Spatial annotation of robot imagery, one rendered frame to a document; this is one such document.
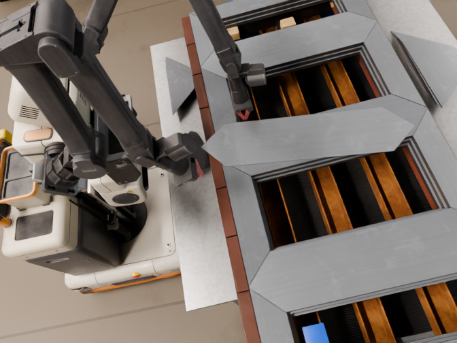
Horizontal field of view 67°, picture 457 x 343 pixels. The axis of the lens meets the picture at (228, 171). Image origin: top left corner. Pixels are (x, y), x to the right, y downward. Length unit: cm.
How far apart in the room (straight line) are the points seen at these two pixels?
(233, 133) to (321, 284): 59
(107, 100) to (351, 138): 84
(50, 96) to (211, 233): 82
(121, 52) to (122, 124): 228
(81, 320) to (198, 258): 108
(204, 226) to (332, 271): 51
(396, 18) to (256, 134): 89
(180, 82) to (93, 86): 101
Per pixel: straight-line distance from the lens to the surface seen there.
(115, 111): 75
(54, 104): 75
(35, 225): 150
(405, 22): 183
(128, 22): 328
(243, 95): 121
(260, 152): 123
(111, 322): 216
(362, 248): 114
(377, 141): 129
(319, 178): 139
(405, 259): 116
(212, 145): 127
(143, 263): 183
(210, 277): 131
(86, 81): 69
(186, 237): 136
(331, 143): 125
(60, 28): 61
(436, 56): 167
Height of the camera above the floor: 195
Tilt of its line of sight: 63 degrees down
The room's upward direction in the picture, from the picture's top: 19 degrees counter-clockwise
